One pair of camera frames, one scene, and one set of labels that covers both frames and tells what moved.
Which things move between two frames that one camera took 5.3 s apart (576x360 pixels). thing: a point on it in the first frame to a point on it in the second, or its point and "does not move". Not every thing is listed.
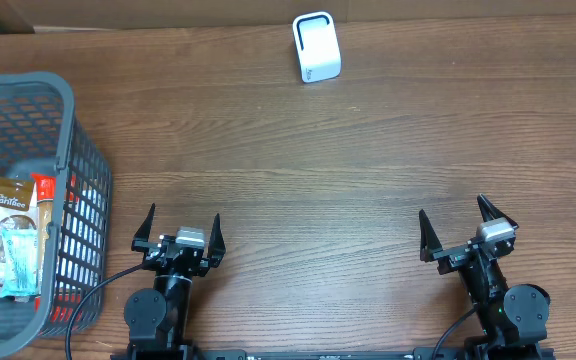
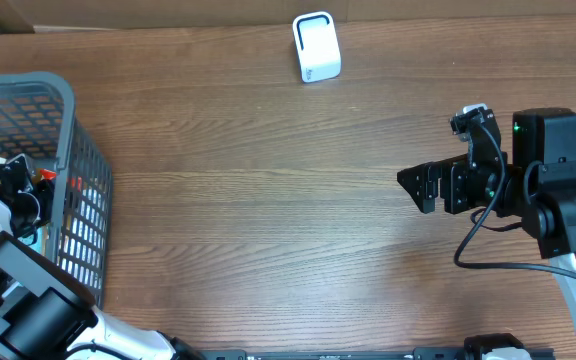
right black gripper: x=466 y=252 to x=453 y=186
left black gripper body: x=169 y=250 to x=19 y=178
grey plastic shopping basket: x=24 y=122 does not move
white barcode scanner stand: x=316 y=39 does not move
